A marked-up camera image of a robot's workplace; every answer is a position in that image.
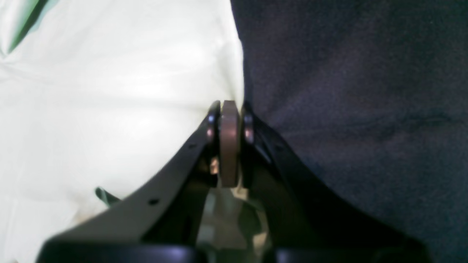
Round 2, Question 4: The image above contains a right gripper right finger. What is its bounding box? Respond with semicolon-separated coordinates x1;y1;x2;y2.
239;104;430;263

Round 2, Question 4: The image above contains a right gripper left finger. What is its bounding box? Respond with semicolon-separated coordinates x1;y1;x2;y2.
37;100;239;263

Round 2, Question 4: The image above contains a light green T-shirt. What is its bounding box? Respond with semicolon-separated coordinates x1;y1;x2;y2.
1;0;244;263

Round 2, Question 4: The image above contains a black table cloth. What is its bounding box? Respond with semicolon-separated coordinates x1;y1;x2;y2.
231;0;468;263

